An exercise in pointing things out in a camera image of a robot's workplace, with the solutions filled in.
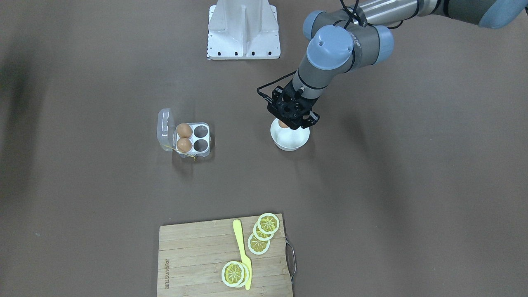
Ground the brown egg from bowl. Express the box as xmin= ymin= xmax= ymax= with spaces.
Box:
xmin=278 ymin=120 xmax=288 ymax=128

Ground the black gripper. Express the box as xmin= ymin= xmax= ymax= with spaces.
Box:
xmin=283 ymin=82 xmax=316 ymax=124

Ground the yellow plastic knife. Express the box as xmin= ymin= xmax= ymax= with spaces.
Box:
xmin=232 ymin=219 xmax=252 ymax=291

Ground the brown egg in box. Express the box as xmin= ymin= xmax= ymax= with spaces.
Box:
xmin=177 ymin=123 xmax=193 ymax=138
xmin=176 ymin=137 xmax=193 ymax=153

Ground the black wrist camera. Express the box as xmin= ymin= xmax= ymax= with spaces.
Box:
xmin=267 ymin=83 xmax=320 ymax=130

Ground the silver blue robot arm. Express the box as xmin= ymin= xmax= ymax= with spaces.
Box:
xmin=267 ymin=0 xmax=527 ymax=130

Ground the white ceramic bowl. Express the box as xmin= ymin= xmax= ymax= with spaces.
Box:
xmin=270 ymin=118 xmax=311 ymax=151

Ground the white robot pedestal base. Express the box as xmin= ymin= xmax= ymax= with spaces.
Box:
xmin=206 ymin=0 xmax=281 ymax=60

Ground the clear plastic egg box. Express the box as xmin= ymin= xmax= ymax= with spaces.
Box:
xmin=156 ymin=108 xmax=212 ymax=158

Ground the wooden cutting board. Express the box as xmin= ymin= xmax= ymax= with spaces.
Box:
xmin=157 ymin=213 xmax=296 ymax=297

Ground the lemon slice toy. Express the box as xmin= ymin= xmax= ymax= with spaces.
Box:
xmin=221 ymin=261 xmax=245 ymax=288
xmin=239 ymin=263 xmax=250 ymax=287
xmin=256 ymin=213 xmax=280 ymax=235
xmin=247 ymin=233 xmax=270 ymax=255
xmin=252 ymin=224 xmax=275 ymax=241

